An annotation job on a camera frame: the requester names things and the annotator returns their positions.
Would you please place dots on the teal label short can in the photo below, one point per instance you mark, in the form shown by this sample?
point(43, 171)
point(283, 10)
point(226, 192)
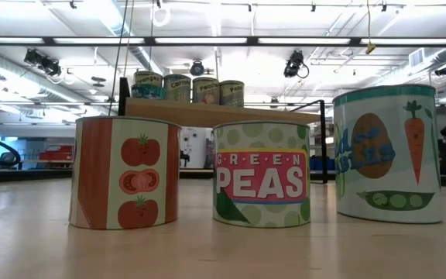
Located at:
point(147, 92)

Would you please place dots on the black overhead camera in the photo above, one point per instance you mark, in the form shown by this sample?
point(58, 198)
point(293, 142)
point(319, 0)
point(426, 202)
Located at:
point(293, 64)

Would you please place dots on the peaches label tall can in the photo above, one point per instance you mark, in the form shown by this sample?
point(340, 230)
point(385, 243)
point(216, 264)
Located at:
point(205, 93)

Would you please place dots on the tomato picture short can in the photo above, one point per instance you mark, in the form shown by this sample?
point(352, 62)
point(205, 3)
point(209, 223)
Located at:
point(103, 174)

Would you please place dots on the black ceiling spotlights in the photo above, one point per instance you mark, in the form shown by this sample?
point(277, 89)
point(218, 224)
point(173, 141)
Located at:
point(43, 62)

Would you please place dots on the round black ceiling fixture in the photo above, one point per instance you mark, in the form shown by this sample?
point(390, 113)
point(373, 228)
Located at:
point(197, 68)

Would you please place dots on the white machine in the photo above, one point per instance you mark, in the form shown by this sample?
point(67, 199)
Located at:
point(194, 147)

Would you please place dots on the carrots label tall can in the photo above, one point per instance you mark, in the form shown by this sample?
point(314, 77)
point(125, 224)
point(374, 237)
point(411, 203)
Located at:
point(177, 91)

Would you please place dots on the white ceiling air vent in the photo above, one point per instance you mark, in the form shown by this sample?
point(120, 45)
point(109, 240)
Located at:
point(416, 58)

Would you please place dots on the blue storage bins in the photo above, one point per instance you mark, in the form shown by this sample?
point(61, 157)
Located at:
point(316, 162)

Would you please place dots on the wooden shelf with black legs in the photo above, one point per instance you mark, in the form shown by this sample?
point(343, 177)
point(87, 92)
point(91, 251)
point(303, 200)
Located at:
point(207, 114)

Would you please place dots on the black ceiling-mounted device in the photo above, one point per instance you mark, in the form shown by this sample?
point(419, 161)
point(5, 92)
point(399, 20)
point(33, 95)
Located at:
point(443, 70)

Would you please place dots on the oranges label tall can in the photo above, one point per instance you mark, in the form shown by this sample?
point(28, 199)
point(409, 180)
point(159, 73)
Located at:
point(148, 79)

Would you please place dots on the black overhead light bar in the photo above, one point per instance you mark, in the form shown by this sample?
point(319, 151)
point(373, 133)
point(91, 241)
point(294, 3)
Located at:
point(252, 40)

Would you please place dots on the mixed vegetables picture can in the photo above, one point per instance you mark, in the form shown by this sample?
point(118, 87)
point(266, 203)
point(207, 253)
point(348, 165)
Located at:
point(387, 155)

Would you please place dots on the pears label tall can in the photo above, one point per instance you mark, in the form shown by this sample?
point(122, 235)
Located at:
point(231, 95)

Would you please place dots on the red cart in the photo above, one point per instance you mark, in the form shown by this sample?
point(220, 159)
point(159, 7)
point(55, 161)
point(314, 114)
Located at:
point(54, 154)

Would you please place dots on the green peas short can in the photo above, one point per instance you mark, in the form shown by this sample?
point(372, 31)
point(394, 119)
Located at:
point(261, 182)

